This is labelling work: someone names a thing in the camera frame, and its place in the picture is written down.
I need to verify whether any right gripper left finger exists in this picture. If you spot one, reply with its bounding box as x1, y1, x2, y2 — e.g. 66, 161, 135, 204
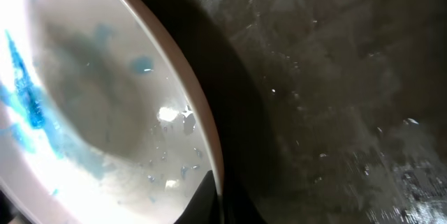
175, 170, 220, 224

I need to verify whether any white plate front stained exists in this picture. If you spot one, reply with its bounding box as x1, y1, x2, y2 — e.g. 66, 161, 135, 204
1, 0, 224, 223

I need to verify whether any dark brown serving tray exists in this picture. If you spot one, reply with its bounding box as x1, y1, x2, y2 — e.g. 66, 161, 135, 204
142, 0, 446, 223

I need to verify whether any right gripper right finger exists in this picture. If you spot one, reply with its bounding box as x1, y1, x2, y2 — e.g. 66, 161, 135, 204
223, 181, 266, 224

